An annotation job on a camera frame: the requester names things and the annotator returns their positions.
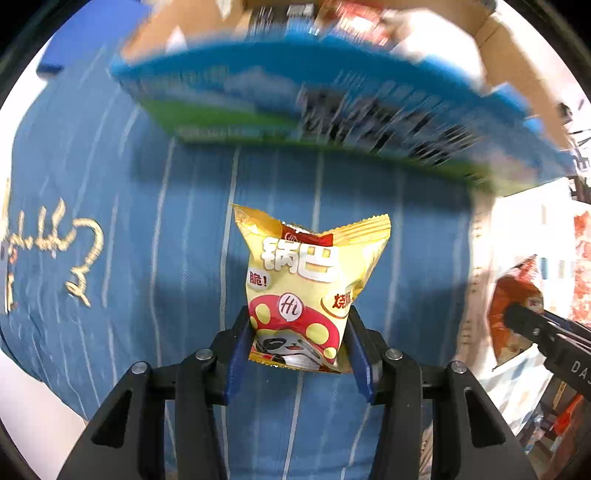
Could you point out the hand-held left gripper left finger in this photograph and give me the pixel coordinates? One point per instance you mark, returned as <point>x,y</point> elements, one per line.
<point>238,364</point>

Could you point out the black snack packet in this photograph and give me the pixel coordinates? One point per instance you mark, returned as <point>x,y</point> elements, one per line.
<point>277,18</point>

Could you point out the orange snack packet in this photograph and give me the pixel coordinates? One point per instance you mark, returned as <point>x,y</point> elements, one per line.
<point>512,295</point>

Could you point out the plaid bed sheet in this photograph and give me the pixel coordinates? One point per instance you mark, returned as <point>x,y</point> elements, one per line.
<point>508,230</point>

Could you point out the orange floral blanket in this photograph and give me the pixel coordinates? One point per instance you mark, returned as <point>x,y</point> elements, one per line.
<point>582,267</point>

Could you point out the cardboard box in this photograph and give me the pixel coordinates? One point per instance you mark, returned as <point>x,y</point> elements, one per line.
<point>369,115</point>

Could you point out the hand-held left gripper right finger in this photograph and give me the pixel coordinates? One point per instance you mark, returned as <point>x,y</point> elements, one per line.
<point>360,364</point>

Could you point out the yellow snack packet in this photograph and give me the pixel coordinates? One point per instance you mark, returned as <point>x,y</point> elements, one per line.
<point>300,286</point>

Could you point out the blue foam cushion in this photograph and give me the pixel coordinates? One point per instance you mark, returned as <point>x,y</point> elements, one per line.
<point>50,64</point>

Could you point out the red snack packet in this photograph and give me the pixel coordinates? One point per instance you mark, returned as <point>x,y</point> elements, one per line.
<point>360,18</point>

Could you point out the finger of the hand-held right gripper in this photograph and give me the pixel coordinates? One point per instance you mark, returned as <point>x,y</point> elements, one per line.
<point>526,325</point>

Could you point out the blue striped blanket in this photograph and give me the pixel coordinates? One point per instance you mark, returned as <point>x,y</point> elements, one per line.
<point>138,230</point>

